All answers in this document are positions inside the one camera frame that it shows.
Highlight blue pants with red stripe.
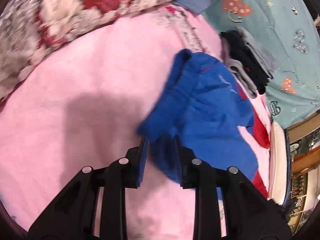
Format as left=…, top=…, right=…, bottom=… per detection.
left=138, top=49, right=270, bottom=197

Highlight grey folded pants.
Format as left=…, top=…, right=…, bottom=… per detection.
left=236, top=26, right=277, bottom=79
left=225, top=59, right=257, bottom=99

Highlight red floral rolled quilt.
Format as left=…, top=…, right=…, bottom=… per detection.
left=1, top=0, right=172, bottom=99

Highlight grey folded pants upper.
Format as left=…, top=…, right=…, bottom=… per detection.
left=236, top=26, right=277, bottom=79

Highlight grey folded pants bottom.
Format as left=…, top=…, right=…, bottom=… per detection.
left=225, top=59, right=257, bottom=99

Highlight black folded pants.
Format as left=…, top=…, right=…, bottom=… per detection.
left=220, top=30, right=270, bottom=95

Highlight pink floral bed sheet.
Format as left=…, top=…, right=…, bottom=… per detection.
left=1, top=6, right=221, bottom=230

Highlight wooden display cabinet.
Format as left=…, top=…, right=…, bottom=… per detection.
left=288, top=112, right=319, bottom=233

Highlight teal heart-print blanket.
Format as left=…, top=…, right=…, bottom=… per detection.
left=203, top=0, right=319, bottom=128

